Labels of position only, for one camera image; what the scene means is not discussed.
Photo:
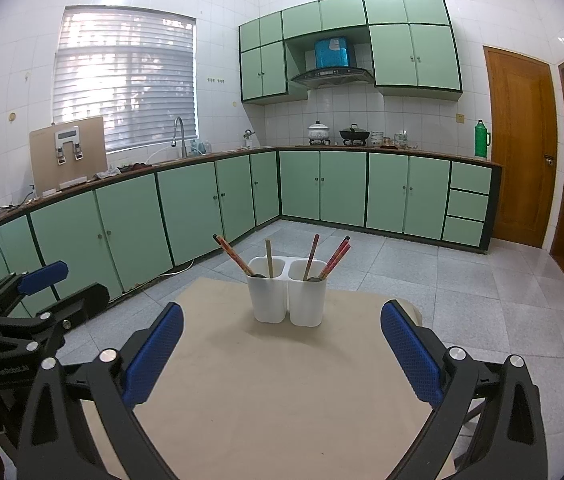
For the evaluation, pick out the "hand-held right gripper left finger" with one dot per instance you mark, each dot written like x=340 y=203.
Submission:
x=154 y=355

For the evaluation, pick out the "green base cabinet run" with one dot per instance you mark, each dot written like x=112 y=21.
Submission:
x=342 y=185

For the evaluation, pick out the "glass jar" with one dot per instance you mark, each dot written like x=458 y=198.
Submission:
x=401 y=139

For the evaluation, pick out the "white cooking pot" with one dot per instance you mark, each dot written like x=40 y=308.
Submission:
x=319 y=132

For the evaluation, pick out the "black wok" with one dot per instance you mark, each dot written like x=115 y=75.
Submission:
x=355 y=134

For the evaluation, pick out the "black range hood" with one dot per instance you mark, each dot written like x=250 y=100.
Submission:
x=332 y=77

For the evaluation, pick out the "blue hood chimney cover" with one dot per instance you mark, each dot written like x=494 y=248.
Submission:
x=332 y=52

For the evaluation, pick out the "green thermos flask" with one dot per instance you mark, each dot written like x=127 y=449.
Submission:
x=482 y=141

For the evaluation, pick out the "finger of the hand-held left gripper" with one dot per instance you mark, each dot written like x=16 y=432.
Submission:
x=86 y=300
x=41 y=275

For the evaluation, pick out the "metal sink faucet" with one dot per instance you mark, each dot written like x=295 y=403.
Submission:
x=177 y=125

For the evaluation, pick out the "green cabinet drawer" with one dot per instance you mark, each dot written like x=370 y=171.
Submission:
x=467 y=205
x=469 y=177
x=463 y=231

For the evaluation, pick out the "gas stove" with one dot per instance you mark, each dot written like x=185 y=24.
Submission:
x=342 y=143

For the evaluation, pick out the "light wooden chopstick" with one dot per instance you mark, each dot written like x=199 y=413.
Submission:
x=269 y=260

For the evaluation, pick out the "white two-compartment utensil holder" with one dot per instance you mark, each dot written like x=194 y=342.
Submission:
x=287 y=300

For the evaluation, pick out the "green wall cabinet unit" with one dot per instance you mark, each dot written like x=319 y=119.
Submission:
x=412 y=55

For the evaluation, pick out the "white window blind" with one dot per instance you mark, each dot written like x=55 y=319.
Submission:
x=121 y=80

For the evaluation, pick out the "dark red chopstick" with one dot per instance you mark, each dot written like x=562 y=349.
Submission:
x=312 y=256

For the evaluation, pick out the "beige water dispenser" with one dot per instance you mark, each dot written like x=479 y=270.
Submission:
x=44 y=160

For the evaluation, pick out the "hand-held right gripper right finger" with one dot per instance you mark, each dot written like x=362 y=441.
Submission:
x=412 y=350

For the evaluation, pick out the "beige table cover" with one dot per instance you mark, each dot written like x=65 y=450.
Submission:
x=272 y=385

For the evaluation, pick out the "dark cloth pile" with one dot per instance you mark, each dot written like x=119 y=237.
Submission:
x=121 y=170

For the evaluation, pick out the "red patterned chopstick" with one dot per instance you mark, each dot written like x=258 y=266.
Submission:
x=238 y=258
x=336 y=256
x=229 y=256
x=340 y=260

